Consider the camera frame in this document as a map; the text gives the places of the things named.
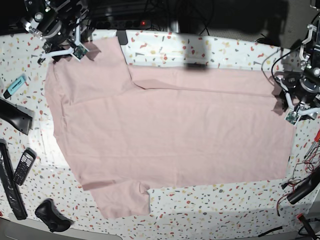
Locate black cordless phone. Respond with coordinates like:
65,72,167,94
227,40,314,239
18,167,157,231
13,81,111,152
13,147,37,186

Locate long black bar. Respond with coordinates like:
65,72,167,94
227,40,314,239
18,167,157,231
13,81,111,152
0,140,28,221

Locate red and black wires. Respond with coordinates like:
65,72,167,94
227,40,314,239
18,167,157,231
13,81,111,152
276,144,320,217

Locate pink T-shirt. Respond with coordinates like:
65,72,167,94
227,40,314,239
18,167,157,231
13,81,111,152
45,37,295,219

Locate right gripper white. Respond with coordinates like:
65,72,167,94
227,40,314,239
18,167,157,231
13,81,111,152
37,18,90,63

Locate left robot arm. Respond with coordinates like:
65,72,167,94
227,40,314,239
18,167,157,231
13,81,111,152
270,15,320,125

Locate black cylindrical tool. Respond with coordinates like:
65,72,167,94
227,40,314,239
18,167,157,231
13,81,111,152
287,171,320,205

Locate red handled screwdriver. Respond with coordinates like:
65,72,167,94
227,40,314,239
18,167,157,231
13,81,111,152
304,130,320,159

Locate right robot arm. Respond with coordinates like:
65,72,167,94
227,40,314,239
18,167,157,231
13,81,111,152
21,0,89,65

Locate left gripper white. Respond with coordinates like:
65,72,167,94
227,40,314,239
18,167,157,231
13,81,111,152
275,74,320,125

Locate terrazzo pattern table cover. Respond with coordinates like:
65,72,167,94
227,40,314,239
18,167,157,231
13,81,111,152
0,33,320,240

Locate black power strip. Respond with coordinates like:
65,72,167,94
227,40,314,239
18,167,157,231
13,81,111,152
90,19,152,30

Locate black game controller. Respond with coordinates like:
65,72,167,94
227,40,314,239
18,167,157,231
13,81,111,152
34,198,74,233

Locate turquoise highlighter pen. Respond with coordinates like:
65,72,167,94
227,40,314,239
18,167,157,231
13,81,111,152
3,74,27,99

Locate small black red tool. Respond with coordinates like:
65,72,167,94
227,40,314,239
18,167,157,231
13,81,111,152
297,214,320,240

